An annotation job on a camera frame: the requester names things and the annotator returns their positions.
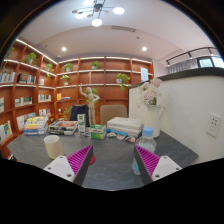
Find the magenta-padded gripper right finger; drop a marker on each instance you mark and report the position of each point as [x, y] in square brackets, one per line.
[163, 166]

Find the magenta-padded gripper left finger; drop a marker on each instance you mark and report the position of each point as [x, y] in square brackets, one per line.
[61, 166]

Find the clear blue-capped water bottle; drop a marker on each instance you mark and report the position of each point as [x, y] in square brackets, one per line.
[146, 143]

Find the cream paper cup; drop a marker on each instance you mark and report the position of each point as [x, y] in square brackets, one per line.
[53, 146]

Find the small painted stone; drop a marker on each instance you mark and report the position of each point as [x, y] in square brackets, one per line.
[111, 135]
[121, 137]
[130, 139]

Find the tall white-green carton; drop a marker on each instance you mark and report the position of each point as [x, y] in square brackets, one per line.
[81, 123]

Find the colourful book stack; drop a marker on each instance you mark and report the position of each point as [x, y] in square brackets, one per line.
[36, 126]

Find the green tissue box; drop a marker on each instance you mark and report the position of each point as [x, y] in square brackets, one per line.
[98, 132]

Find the dark blue chair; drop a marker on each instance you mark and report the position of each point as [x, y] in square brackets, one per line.
[78, 113]

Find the wooden artist mannequin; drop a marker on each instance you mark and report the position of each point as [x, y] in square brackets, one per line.
[90, 100]

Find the pink and white flower bouquet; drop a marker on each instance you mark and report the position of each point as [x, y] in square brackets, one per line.
[148, 93]

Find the wooden shelf unit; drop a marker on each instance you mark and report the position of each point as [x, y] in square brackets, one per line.
[110, 66]

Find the round recessed ceiling light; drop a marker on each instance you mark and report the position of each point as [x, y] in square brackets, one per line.
[144, 48]
[63, 49]

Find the branched ceiling lamp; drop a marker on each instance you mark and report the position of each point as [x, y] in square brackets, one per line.
[97, 10]

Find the white wall socket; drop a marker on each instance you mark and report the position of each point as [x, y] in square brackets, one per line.
[213, 125]

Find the black track light rail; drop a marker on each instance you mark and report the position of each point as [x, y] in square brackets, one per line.
[190, 53]

